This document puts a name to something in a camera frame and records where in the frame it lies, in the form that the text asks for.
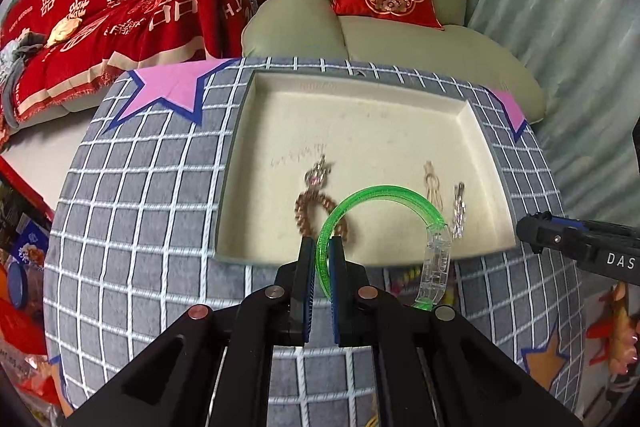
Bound right hand with pink nails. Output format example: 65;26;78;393
608;282;639;376

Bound silver crystal earring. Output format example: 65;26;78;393
451;182;466;239

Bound beige jewelry tray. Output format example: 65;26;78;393
215;72;516;265

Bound light green armchair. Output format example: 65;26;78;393
242;0;546;124

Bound green translucent bangle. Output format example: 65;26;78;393
314;185;452;310

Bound brown beaded bracelet with charm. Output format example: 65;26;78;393
293;154;350;242

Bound grey checkered tablecloth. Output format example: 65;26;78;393
43;57;585;409

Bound pale green curtain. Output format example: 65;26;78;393
466;0;639;225

